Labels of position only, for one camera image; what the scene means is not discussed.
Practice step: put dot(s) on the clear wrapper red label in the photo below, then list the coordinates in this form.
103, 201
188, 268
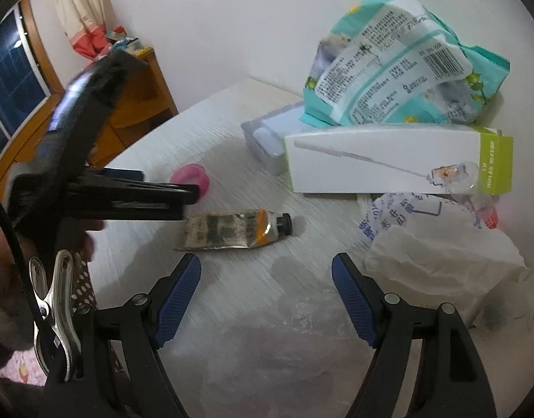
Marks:
487, 217

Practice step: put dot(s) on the polka-dot cloth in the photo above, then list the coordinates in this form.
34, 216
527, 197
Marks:
82, 278

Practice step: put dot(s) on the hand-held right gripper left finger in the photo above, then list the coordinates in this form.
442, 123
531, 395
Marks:
180, 300

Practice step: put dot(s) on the translucent plastic box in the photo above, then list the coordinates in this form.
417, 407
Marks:
267, 135

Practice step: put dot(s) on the window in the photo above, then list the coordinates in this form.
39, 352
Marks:
14, 74

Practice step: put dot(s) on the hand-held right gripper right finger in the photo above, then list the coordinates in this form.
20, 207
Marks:
354, 300

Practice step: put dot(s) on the person's left hand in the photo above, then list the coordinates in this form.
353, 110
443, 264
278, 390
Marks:
3, 270

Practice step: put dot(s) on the white tissue paper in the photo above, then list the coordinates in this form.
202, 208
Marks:
445, 265

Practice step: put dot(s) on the white box green end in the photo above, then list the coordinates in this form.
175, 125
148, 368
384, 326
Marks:
358, 161

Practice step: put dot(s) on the cream floral curtain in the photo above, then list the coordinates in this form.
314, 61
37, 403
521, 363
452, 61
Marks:
75, 0

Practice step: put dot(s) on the wooden cabinet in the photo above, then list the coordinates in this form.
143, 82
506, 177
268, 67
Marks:
140, 96

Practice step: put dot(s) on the printed white plastic bag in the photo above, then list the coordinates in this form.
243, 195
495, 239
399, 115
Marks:
393, 213

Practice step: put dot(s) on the tube black cap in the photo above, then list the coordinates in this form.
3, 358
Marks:
223, 228

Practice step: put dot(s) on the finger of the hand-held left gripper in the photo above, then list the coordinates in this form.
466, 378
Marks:
132, 212
162, 192

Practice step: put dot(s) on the pink plastic cup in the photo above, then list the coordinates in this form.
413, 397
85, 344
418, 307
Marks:
190, 176

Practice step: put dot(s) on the pink cartoon blanket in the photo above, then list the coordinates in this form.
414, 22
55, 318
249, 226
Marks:
18, 368

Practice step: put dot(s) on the teal wet wipes packet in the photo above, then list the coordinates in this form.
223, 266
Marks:
380, 52

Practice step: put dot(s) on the white small box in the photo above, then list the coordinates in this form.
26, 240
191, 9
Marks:
134, 45

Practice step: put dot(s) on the metal spring clip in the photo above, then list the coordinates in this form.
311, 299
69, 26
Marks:
53, 296

